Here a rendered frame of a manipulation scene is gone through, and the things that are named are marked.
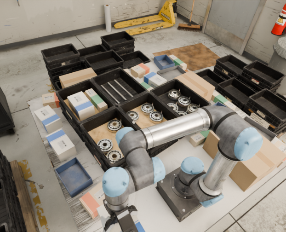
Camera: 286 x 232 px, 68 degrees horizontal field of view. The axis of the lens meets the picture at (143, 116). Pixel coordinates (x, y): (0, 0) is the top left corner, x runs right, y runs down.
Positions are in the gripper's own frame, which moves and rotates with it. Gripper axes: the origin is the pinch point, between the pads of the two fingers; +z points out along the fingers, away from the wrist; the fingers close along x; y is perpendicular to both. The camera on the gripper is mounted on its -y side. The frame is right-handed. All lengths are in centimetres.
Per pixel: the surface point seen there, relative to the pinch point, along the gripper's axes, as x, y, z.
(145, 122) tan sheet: -53, 60, 28
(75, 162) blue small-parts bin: 3, 62, 38
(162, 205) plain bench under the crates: -31, 8, 41
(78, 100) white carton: -16, 97, 18
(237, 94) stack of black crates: -198, 74, 73
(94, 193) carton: 1.2, 32.9, 33.1
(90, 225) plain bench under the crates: 10.0, 20.2, 40.6
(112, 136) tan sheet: -25, 61, 27
